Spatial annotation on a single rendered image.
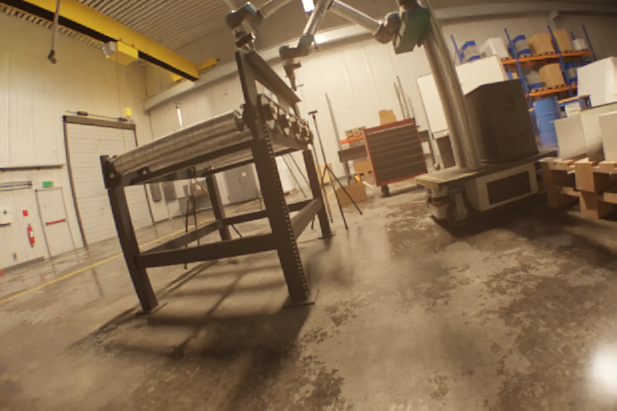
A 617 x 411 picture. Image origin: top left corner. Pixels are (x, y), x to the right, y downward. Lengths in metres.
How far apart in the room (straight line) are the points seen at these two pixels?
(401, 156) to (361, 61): 9.04
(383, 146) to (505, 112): 2.18
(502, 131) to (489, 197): 0.44
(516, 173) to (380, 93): 10.56
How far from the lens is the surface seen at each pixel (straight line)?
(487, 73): 6.15
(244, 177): 12.13
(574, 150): 1.93
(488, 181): 1.83
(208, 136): 1.33
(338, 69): 12.44
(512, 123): 2.02
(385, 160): 3.82
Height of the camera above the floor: 0.55
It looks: 1 degrees down
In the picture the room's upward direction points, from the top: 14 degrees counter-clockwise
